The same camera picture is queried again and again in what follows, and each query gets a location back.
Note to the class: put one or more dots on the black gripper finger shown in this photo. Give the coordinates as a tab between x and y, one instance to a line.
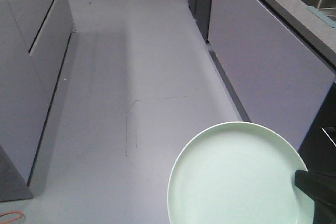
320	187

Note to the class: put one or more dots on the mint green round plate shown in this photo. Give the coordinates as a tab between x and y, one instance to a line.
237	172

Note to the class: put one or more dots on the teal steel dish rack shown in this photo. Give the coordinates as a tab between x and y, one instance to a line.
327	15

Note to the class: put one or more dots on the grey right sink cabinet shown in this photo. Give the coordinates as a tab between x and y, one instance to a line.
280	83

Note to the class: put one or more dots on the grey left floor cabinet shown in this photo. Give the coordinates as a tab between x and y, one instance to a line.
34	37

